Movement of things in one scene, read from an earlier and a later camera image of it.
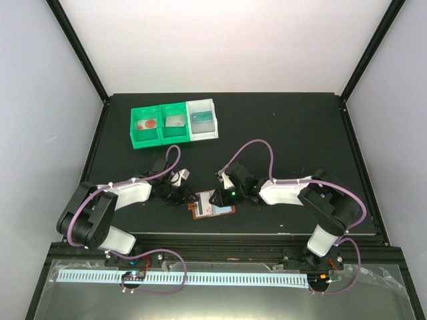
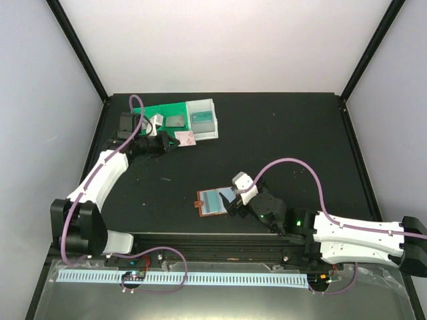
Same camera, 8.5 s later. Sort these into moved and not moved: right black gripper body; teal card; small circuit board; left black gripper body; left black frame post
Moved: left black gripper body; right black gripper body
Not moved: left black frame post; teal card; small circuit board
